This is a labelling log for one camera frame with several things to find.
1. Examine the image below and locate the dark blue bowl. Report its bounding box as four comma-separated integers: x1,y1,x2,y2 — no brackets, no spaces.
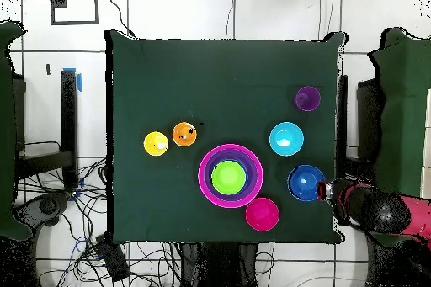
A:
286,164,327,203

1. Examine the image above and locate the blue ringed flat-bottom bowl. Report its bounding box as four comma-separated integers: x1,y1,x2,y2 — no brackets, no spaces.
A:
210,157,250,198

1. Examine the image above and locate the green bowl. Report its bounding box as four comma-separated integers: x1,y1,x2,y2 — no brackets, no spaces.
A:
210,160,247,196

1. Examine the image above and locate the large pink bowl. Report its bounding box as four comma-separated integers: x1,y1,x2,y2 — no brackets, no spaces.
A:
197,143,264,210

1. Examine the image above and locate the orange cup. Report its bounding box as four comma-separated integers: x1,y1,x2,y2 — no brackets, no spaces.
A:
172,122,198,147

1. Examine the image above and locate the small red-pink bowl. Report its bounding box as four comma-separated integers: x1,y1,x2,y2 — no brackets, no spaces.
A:
244,197,280,233

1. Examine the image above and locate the cyan bowl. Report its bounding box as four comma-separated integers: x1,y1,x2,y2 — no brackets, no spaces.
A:
269,121,305,157

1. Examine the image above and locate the black stand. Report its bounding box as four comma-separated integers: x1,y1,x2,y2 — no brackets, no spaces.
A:
13,69,80,190
336,74,349,180

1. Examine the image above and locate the purple cup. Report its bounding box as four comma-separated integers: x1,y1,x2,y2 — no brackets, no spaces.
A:
292,85,322,113

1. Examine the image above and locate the dark green side tablecloth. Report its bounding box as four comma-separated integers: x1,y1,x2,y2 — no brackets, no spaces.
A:
0,20,33,242
364,27,431,247

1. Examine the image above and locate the yellow cup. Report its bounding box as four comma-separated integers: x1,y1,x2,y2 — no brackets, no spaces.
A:
143,130,170,157

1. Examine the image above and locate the black box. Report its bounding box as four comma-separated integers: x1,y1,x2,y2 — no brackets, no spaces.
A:
95,232,131,283

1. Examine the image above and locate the blue tape piece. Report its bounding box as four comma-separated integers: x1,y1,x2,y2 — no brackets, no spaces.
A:
62,67,82,93

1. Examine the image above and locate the grey chair base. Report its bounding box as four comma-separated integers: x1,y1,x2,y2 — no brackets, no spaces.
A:
13,192,72,228

